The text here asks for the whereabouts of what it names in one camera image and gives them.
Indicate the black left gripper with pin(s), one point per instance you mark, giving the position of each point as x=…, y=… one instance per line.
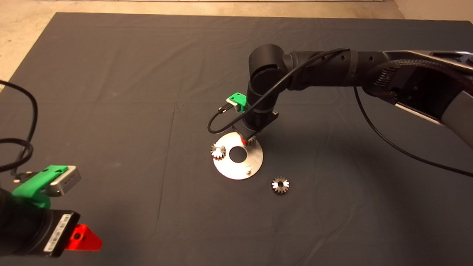
x=38, y=233

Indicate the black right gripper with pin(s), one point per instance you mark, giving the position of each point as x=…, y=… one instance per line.
x=255, y=123

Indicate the small steel planetary gear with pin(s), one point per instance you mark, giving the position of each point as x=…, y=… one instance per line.
x=218, y=152
x=280, y=185
x=251, y=141

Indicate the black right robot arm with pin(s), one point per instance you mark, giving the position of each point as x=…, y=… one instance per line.
x=325, y=68

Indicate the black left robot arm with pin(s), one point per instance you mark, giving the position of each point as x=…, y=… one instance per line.
x=7, y=208

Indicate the round metal carrier plate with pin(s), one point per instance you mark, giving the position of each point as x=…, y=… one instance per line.
x=240, y=171

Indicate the dark grey table cloth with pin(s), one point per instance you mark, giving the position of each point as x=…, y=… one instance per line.
x=111, y=55

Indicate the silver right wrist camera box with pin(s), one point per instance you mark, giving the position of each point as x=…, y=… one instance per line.
x=231, y=101

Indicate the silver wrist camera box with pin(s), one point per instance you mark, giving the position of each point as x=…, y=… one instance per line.
x=231, y=101
x=68, y=181

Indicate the green right camera mount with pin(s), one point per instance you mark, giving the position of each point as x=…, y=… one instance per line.
x=238, y=98

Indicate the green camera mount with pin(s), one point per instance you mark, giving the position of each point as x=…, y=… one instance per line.
x=31, y=186
x=238, y=98

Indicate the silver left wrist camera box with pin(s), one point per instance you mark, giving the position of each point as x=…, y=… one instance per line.
x=68, y=181

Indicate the green left camera mount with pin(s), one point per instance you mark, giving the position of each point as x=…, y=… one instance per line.
x=31, y=186

